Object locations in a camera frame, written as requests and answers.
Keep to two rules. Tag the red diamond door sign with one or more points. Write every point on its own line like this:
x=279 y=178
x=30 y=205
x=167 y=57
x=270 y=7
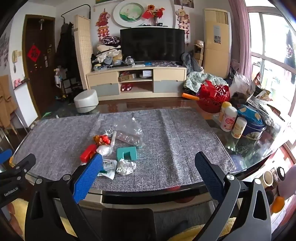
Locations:
x=34 y=53

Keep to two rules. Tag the small white yellow bottle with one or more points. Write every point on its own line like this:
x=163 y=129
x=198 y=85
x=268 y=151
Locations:
x=239 y=127

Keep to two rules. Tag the black television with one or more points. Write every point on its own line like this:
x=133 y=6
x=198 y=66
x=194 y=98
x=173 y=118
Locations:
x=152 y=44

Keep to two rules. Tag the clear plastic bag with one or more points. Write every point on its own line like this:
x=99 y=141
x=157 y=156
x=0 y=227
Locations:
x=129 y=134

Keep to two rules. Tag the pile of clothes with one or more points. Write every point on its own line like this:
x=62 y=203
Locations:
x=108 y=53

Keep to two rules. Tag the clear plastic wrap ball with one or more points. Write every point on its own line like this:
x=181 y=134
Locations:
x=105 y=150

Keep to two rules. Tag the yellow fluffy blanket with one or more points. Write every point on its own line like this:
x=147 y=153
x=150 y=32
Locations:
x=19 y=204

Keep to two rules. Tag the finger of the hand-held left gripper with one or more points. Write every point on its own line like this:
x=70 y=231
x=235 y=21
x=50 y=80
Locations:
x=4 y=155
x=22 y=164

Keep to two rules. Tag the round wall picture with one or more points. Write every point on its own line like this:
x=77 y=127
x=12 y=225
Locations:
x=129 y=11

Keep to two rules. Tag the pink curtain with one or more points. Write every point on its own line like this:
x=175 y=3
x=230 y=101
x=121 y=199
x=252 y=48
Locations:
x=240 y=34

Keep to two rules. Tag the white rolled paper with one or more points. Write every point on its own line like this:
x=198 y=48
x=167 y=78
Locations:
x=113 y=138

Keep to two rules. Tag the stacked cardboard boxes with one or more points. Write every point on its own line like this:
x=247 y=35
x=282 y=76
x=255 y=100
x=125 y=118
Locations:
x=198 y=52

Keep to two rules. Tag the beige standing air conditioner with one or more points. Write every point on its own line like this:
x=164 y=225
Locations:
x=217 y=41

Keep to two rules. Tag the beige folding screen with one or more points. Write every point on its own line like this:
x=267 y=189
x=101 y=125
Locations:
x=83 y=51

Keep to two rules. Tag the brown wooden door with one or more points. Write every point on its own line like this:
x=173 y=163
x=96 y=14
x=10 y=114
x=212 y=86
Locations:
x=38 y=76

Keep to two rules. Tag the floral cloth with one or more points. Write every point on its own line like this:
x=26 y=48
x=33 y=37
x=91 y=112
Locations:
x=203 y=78

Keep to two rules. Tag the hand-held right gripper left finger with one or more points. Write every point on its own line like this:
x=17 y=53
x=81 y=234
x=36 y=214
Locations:
x=89 y=178

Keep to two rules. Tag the red orange crinkled wrapper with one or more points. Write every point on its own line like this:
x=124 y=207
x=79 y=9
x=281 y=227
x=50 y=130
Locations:
x=101 y=139

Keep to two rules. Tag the grey table mat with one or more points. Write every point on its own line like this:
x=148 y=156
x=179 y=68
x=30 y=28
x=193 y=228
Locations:
x=173 y=150

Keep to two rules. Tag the orange tube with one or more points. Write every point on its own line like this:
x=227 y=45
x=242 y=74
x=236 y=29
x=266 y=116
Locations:
x=190 y=96

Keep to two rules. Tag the white bottle orange cap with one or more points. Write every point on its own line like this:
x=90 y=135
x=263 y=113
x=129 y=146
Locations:
x=224 y=107

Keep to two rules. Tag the window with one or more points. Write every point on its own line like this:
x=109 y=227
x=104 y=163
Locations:
x=270 y=58

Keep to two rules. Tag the white round stool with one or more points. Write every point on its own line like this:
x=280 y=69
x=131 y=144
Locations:
x=86 y=100

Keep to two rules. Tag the crumpled white paper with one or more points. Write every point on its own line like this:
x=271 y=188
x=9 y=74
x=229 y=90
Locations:
x=126 y=167

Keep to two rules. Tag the white flat packet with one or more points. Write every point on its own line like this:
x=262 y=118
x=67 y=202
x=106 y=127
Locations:
x=109 y=168

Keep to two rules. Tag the dark lidded jar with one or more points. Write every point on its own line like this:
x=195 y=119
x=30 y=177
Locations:
x=280 y=175

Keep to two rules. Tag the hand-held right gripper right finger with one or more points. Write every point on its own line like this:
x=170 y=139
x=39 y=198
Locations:
x=208 y=173

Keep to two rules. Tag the blue cookie tin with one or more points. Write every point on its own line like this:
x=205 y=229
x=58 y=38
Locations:
x=252 y=126

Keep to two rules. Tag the beige cup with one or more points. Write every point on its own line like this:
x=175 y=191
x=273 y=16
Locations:
x=266 y=179

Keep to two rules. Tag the orange fruit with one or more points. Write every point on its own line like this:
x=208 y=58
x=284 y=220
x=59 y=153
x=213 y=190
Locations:
x=277 y=204

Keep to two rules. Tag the red fish hanging ornament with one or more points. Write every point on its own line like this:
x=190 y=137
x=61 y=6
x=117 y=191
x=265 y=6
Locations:
x=103 y=23

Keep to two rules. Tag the red packet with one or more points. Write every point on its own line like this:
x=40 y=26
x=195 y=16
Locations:
x=87 y=151

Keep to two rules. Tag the coat rack with dark coats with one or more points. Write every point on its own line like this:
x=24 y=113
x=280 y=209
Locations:
x=66 y=53

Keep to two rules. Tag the red animal hanging ornament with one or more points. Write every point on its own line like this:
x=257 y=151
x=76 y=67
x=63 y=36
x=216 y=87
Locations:
x=182 y=20

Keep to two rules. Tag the grey blue cloth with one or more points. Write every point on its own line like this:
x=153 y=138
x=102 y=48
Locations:
x=188 y=62

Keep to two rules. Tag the beige television stand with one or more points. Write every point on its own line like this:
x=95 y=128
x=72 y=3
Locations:
x=136 y=95

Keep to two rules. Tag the person's left hand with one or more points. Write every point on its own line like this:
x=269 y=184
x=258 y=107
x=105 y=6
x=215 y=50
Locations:
x=13 y=220

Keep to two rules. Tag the white plastic bag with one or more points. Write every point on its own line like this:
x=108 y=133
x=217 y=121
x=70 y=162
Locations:
x=242 y=85

